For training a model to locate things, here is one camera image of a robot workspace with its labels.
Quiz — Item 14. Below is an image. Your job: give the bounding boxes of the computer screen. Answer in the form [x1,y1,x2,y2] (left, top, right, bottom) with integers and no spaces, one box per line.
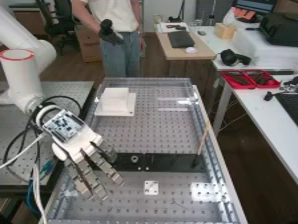
[231,0,279,15]

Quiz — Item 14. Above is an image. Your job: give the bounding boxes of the small white box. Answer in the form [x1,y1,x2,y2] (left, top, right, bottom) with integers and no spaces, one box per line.
[94,87,138,117]

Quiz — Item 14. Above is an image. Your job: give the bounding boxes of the red tray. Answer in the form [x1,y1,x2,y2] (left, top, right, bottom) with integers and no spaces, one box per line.
[245,69,282,90]
[219,69,258,90]

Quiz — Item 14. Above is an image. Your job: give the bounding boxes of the black cable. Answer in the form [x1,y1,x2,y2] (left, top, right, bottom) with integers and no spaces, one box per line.
[1,95,84,174]

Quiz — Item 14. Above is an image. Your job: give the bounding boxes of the black bag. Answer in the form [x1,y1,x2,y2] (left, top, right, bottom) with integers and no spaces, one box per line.
[258,12,298,47]

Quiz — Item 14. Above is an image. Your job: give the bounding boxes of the black headphones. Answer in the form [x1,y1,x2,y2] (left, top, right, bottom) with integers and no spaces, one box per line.
[218,48,253,67]

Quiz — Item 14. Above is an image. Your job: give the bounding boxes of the wooden desk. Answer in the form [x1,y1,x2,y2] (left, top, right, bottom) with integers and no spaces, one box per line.
[154,31,218,80]

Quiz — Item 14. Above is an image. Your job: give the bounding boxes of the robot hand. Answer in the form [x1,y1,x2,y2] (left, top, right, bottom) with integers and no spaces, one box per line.
[41,111,126,202]

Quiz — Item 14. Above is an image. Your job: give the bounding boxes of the black plate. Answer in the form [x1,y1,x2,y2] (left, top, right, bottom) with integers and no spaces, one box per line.
[108,153,207,173]

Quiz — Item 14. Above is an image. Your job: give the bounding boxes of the black office chair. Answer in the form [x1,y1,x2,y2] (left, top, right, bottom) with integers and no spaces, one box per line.
[34,0,78,39]

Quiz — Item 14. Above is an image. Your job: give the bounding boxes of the small white square plate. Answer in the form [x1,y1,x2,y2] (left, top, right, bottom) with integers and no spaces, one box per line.
[142,180,159,196]

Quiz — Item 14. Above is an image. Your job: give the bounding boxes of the small wooden box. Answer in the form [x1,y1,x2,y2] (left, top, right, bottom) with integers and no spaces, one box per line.
[213,22,237,41]

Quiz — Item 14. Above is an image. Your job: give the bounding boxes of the clear box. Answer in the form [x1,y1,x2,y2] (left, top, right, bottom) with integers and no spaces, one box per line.
[44,77,250,224]

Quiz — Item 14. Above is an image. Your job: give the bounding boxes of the cardboard box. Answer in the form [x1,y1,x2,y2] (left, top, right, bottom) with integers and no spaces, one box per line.
[74,24,105,64]

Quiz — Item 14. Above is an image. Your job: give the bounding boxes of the white desk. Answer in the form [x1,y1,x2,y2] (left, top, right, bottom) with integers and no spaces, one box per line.
[193,23,298,73]
[211,74,298,185]

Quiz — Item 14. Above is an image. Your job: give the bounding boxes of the person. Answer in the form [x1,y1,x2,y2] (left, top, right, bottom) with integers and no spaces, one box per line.
[70,0,147,79]

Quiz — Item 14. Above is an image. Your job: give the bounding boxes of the white cable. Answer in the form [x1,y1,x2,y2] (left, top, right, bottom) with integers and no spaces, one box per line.
[30,164,48,224]
[0,132,48,169]

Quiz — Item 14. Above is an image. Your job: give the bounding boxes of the thin stick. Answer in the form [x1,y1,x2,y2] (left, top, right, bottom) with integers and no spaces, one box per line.
[195,114,214,158]

